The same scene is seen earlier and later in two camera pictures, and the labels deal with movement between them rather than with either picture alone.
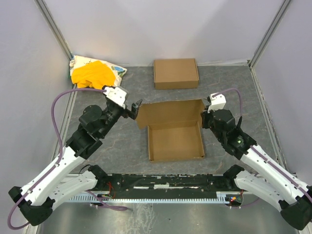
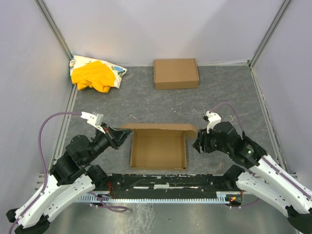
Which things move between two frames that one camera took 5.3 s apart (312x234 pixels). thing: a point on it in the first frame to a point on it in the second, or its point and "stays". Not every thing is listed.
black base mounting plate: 165,184 stays
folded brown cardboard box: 172,73 stays
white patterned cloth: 79,61 stays
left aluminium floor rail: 33,228 stays
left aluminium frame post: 51,25 stays
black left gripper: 127,111 to 112,137
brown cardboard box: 174,128 to 160,146
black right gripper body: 206,119 to 203,140
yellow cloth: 96,74 stays
